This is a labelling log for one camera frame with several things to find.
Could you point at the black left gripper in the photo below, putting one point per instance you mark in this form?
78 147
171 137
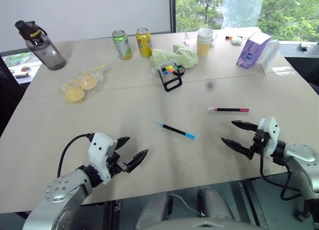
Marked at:
115 163

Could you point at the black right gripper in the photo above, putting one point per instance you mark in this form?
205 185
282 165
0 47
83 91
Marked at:
260 141

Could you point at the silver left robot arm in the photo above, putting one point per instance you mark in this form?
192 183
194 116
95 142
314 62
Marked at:
62 190

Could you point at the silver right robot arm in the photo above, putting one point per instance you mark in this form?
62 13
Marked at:
302 157

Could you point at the black pen with pink cap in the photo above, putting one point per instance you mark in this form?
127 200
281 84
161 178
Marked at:
228 109

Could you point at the black pen with blue cap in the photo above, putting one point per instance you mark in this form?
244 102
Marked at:
174 130

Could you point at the purple tissue pack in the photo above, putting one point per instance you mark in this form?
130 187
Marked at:
250 53

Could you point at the clear plastic box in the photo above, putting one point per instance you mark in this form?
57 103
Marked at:
157 69

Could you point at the grey rounded shape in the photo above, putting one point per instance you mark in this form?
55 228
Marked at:
214 202
153 210

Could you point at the clear plastic sheet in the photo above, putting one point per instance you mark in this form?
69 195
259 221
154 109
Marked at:
282 70

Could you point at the yellow round bun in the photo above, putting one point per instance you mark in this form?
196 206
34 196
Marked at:
87 82
74 94

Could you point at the clear bag of buns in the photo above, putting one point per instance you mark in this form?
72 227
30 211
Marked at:
99 72

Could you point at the orange yellow highlighter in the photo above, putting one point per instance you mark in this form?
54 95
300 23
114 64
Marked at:
167 68

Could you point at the green highlighter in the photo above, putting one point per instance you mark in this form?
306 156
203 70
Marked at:
176 68

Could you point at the small white device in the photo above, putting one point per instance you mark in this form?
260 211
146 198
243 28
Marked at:
236 40

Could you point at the grey robot torso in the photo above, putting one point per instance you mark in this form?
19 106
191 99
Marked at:
204 225

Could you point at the light green towel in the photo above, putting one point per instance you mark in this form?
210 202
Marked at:
184 56

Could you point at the orange black marker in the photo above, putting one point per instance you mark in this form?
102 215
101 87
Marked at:
228 37

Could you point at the green drink can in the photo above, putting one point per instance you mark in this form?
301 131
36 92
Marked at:
122 45

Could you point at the yellow drink can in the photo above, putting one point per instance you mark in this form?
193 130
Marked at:
144 43

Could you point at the small black object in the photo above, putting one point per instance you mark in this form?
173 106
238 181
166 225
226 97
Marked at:
304 47

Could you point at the clear acrylic container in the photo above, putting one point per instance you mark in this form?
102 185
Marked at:
190 39

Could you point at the clear plastic bag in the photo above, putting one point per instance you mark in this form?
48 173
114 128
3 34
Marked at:
241 10

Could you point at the smoky grey sports water bottle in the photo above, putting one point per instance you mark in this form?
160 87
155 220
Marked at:
47 53

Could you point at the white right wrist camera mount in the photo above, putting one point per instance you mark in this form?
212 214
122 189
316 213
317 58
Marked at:
269 130

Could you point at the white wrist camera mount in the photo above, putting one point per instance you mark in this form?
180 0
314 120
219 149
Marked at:
269 130
99 150

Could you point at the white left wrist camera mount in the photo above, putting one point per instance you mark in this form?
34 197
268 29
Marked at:
99 150

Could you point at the black table frame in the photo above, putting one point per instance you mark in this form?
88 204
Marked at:
254 202

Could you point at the black rectangular frame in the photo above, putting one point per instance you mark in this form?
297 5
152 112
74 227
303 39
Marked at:
172 86

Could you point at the dark window frame post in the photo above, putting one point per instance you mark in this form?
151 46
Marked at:
172 10

